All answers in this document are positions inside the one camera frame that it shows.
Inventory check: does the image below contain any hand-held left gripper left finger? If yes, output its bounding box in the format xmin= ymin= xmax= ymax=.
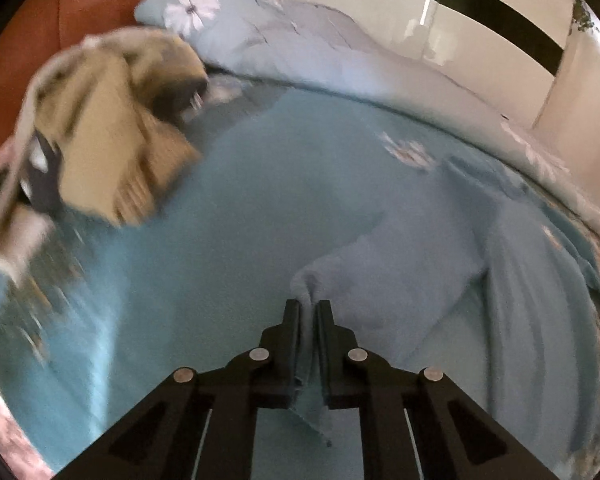
xmin=55 ymin=299 xmax=301 ymax=480

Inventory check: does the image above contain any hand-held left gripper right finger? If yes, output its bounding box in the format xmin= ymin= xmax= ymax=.
xmin=316 ymin=300 xmax=561 ymax=480

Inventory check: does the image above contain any blue garment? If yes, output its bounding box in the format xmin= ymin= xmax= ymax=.
xmin=289 ymin=157 xmax=600 ymax=480

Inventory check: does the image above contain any light blue duvet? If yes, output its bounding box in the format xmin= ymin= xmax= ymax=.
xmin=205 ymin=0 xmax=600 ymax=241

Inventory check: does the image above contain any mustard knit sweater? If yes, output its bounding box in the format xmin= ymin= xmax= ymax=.
xmin=30 ymin=27 xmax=211 ymax=226

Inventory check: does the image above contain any pink fuzzy sweater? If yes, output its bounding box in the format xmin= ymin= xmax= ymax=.
xmin=0 ymin=145 xmax=56 ymax=281

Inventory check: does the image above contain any dark grey garment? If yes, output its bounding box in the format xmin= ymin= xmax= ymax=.
xmin=22 ymin=130 xmax=63 ymax=211

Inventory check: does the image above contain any pink floral pillow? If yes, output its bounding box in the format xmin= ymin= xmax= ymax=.
xmin=0 ymin=360 xmax=56 ymax=480

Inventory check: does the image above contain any daisy print blue pillow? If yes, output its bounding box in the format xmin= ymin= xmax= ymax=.
xmin=134 ymin=0 xmax=291 ymax=68

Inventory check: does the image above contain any white wardrobe with black stripe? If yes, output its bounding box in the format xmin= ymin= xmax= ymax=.
xmin=280 ymin=0 xmax=581 ymax=131

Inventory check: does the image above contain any red wooden headboard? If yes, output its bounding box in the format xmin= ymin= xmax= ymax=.
xmin=0 ymin=0 xmax=281 ymax=171

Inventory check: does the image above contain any green leaf wall sticker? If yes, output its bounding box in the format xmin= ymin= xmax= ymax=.
xmin=570 ymin=0 xmax=598 ymax=36

